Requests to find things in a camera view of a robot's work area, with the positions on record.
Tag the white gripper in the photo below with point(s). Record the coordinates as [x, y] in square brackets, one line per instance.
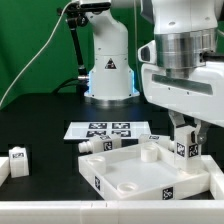
[200, 96]

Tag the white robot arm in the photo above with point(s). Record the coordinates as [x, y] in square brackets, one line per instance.
[181, 69]

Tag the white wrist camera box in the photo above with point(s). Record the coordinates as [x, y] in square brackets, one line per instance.
[147, 53]

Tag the white left fence wall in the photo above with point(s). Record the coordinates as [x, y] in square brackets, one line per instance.
[4, 169]

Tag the white marker sheet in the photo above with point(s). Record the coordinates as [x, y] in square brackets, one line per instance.
[127, 130]

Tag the white square table top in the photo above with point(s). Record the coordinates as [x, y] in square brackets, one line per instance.
[141, 172]

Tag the white front fence wall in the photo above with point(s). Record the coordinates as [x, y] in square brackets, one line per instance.
[113, 212]

